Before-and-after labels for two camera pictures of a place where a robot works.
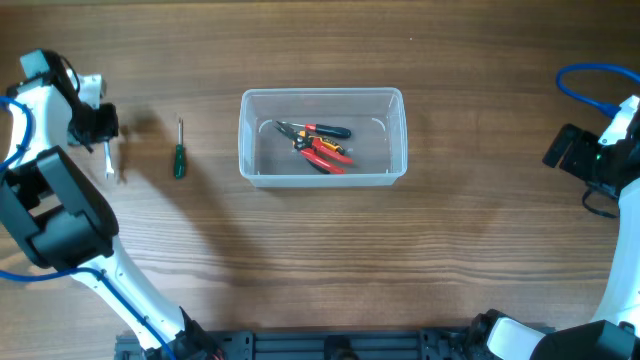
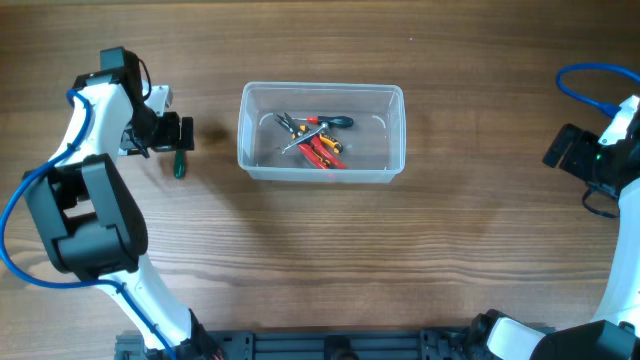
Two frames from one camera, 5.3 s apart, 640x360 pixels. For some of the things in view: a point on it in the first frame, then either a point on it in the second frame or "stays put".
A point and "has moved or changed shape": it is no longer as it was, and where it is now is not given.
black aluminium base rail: (411, 343) stays put
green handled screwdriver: (180, 164) stays put
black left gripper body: (90, 126) -> (162, 133)
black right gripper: (573, 163) stays put
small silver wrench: (108, 160) has moved or changed shape
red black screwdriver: (323, 129) -> (330, 120)
